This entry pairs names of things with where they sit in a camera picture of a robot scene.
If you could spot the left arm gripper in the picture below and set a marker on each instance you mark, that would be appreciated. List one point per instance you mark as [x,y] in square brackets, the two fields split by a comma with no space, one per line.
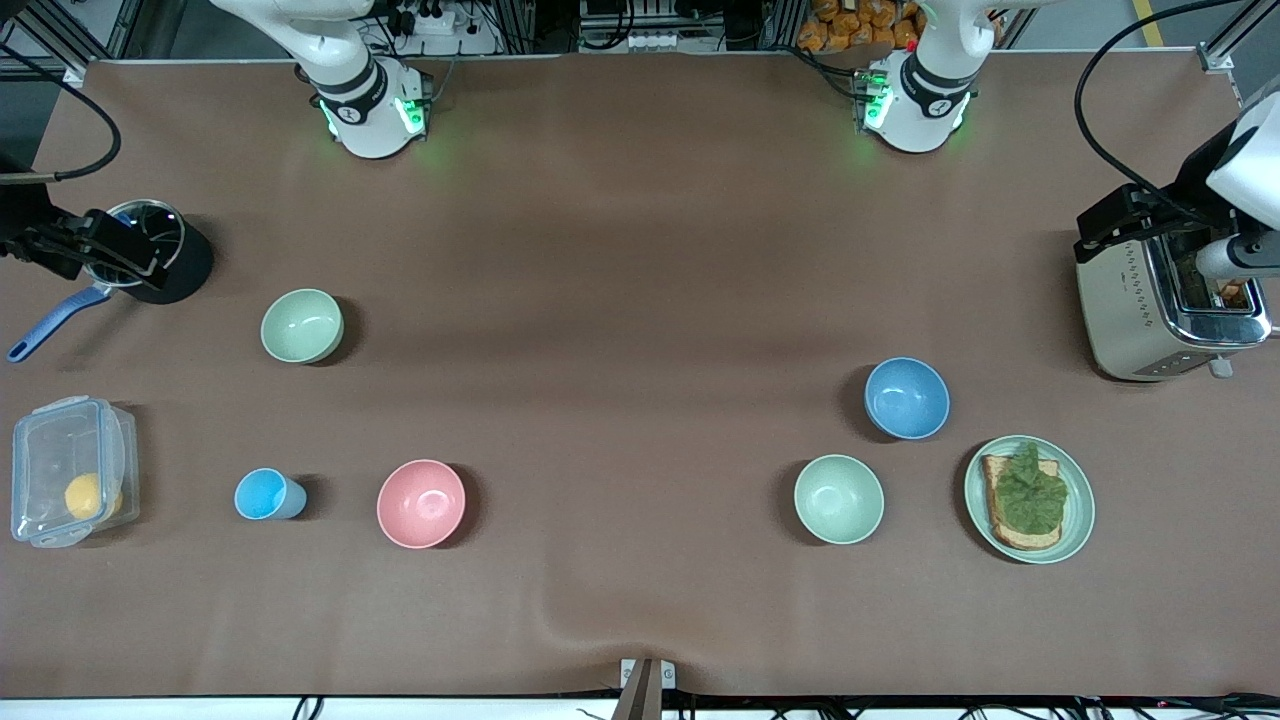
[1193,182]

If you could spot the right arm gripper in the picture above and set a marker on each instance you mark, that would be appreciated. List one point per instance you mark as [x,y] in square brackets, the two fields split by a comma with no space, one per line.
[22,232]

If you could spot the light green bowl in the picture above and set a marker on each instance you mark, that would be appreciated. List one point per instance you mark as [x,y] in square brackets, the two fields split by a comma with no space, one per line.
[302,325]
[839,498]

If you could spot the blue bowl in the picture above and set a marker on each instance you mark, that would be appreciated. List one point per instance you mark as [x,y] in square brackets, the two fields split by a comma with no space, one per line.
[907,398]

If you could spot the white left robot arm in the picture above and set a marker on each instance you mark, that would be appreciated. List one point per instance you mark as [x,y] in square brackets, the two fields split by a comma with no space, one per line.
[915,100]

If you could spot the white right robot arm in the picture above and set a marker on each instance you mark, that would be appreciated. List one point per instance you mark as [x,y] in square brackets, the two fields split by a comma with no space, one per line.
[365,110]

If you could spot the pink bowl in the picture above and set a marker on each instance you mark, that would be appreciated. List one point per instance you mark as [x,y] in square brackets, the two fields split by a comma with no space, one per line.
[421,503]

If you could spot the glass lid with blue knob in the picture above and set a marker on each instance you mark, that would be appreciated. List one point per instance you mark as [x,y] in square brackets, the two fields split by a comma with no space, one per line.
[165,235]

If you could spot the silver beige toaster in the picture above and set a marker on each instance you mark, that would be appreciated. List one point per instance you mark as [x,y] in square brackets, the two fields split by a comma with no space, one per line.
[1130,320]

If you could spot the small toasted bread piece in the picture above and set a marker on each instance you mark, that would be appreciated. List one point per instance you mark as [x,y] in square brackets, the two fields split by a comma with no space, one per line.
[1235,293]

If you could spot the clear plastic food container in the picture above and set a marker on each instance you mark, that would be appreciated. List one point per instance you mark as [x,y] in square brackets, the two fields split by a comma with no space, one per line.
[50,450]

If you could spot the yellow round fruit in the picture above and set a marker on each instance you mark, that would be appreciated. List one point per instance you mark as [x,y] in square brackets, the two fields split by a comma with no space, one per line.
[90,496]

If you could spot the light green plate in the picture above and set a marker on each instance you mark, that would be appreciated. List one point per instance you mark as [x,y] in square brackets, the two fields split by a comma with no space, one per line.
[1080,500]

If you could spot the blue plastic cup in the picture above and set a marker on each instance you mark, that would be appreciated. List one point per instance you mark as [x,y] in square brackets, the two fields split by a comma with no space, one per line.
[265,495]

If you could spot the green lettuce leaf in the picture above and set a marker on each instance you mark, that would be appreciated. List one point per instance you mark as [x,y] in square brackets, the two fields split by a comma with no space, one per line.
[1030,495]

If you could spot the toast bread slice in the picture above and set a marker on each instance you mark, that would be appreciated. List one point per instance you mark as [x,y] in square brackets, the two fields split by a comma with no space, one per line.
[1000,530]

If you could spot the white power strip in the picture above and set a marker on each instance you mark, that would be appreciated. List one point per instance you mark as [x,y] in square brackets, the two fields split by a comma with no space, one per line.
[432,20]
[650,42]

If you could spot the metal table clamp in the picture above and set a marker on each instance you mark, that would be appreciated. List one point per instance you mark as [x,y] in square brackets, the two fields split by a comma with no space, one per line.
[647,673]

